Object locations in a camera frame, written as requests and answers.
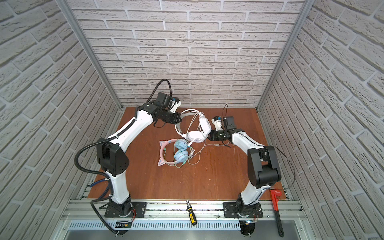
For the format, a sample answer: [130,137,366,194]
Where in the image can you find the white headphone cable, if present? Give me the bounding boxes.
[184,110,226,166]

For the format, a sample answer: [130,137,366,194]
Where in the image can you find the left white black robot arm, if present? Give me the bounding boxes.
[97,99,182,216]

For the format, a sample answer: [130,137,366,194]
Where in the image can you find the aluminium frame rail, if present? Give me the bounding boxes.
[62,199,308,221]

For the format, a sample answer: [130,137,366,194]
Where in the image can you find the white headphones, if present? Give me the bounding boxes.
[174,109,212,143]

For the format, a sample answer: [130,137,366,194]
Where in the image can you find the yellow black screwdriver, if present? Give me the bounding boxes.
[186,200,198,226]

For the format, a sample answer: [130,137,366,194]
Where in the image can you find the red pipe wrench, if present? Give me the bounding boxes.
[270,190,285,238]

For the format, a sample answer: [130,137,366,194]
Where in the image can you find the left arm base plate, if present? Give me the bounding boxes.
[104,202,147,218]

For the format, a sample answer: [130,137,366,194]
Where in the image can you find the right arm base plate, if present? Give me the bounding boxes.
[223,202,264,219]

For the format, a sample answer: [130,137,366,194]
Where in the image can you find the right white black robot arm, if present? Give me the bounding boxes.
[208,116,282,208]

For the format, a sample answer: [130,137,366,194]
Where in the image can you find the black corrugated cable conduit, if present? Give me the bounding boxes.
[74,119,136,178]

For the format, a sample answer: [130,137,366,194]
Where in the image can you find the small black electronics board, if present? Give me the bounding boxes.
[115,221,133,229]

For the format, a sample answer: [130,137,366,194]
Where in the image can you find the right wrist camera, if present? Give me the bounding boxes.
[211,116,225,131]

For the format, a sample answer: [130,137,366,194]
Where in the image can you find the green headphone cable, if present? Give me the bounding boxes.
[163,139,196,168]

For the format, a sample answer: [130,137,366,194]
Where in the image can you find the blue handled pliers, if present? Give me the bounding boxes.
[88,179,110,199]

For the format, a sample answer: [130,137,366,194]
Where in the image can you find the pink blue cat-ear headphones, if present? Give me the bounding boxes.
[158,139,195,168]

